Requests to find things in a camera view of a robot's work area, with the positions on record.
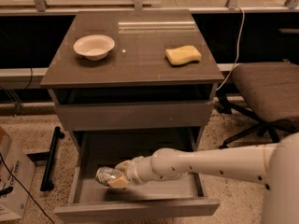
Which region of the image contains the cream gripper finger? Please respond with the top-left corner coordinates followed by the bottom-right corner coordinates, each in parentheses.
top-left (115, 160), bottom-right (131, 172)
top-left (107, 175), bottom-right (129, 189)

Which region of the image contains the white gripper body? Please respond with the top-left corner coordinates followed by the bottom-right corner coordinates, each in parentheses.
top-left (125, 156), bottom-right (145, 186)

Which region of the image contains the green 7up can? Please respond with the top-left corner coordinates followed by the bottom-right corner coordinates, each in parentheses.
top-left (95, 167), bottom-right (124, 187)

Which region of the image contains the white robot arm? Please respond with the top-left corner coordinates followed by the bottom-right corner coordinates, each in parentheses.
top-left (108, 133), bottom-right (299, 224)

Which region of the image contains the open grey middle drawer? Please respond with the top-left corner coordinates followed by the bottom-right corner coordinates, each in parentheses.
top-left (55, 128), bottom-right (220, 223)

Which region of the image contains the closed grey top drawer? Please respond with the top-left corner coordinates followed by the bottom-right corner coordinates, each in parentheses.
top-left (56, 102), bottom-right (214, 131)

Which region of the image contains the grey drawer cabinet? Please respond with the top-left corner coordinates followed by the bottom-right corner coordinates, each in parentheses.
top-left (41, 9), bottom-right (223, 150)

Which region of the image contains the black metal stand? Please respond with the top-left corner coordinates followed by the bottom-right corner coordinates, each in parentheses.
top-left (28, 126), bottom-right (64, 191)

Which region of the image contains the white cardboard box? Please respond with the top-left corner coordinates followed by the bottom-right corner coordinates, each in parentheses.
top-left (0, 129), bottom-right (36, 221)

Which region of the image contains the white bowl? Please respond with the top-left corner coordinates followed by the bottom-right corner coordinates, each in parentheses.
top-left (73, 35), bottom-right (115, 61)

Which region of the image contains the yellow sponge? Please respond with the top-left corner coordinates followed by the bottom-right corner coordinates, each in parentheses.
top-left (165, 46), bottom-right (202, 66)

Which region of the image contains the grey office chair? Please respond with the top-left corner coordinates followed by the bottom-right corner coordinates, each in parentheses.
top-left (216, 62), bottom-right (299, 148)

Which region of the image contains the metal window railing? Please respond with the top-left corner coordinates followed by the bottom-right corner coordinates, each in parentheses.
top-left (0, 0), bottom-right (299, 17)

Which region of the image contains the black cable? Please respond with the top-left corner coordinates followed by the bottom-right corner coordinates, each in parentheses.
top-left (0, 152), bottom-right (56, 224)

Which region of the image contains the white cable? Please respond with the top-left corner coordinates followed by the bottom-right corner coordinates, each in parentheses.
top-left (215, 6), bottom-right (245, 92)

